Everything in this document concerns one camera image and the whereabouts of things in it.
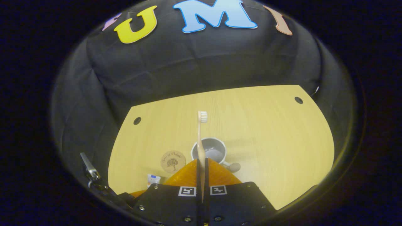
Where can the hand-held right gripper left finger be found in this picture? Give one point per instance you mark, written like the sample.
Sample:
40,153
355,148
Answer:
198,179

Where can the beige toothbrush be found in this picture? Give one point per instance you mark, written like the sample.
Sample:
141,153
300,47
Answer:
200,147

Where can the grey white cup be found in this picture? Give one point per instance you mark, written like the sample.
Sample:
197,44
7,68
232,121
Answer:
216,150

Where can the white toothpaste tube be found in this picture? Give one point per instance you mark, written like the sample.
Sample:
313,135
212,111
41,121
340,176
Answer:
153,180

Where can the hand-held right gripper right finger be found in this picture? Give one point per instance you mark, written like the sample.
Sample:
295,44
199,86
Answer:
207,179

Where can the round brown printed coaster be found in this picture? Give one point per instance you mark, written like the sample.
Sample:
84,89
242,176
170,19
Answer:
172,161

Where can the black backdrop cloth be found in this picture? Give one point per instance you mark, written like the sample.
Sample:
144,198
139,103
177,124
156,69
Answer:
188,62

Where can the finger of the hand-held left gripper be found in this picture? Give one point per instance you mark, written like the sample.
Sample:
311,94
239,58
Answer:
138,193

